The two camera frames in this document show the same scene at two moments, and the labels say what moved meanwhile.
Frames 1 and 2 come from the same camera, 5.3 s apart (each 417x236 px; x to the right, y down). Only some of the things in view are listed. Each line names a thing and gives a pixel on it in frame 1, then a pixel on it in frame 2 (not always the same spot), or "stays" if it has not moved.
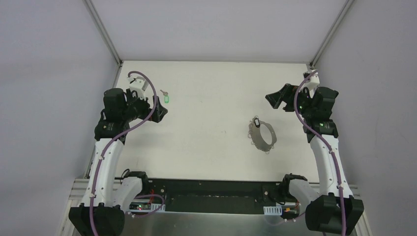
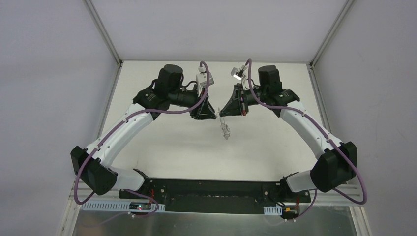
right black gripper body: [289, 100] to [242, 101]
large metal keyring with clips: [255, 135] to [225, 129]
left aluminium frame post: [104, 31] stays
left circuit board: [140, 206] stays
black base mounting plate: [211, 196] stays
